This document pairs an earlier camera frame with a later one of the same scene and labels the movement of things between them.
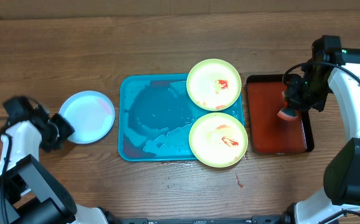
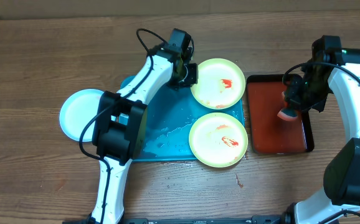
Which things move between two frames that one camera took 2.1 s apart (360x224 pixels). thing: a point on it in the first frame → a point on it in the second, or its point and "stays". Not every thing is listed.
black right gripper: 294,98 stays
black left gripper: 61,122 → 192,76
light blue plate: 91,114 stays
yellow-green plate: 213,84 stays
